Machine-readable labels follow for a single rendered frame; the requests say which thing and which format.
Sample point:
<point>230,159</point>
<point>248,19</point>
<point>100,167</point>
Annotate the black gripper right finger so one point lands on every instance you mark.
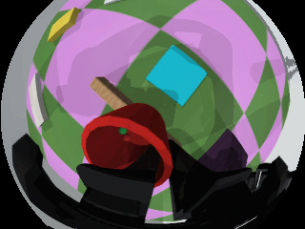
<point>191,182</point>

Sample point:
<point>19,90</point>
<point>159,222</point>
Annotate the dark red cup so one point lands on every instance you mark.
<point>104,146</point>

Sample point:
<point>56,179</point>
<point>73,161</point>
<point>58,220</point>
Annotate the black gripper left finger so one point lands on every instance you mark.
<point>133,182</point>

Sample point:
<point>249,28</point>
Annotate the yellow block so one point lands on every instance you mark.
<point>63,24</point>

